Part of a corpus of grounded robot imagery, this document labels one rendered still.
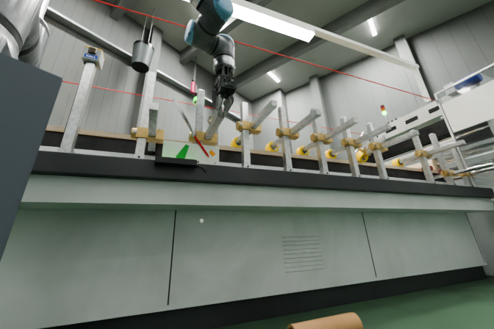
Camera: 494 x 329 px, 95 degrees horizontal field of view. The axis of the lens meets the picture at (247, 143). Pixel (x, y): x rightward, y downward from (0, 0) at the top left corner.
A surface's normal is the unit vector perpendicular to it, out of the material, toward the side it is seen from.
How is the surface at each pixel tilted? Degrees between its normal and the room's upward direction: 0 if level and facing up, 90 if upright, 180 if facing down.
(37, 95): 90
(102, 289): 90
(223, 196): 90
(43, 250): 90
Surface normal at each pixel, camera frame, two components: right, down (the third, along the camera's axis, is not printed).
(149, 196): 0.38, -0.37
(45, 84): 0.79, -0.26
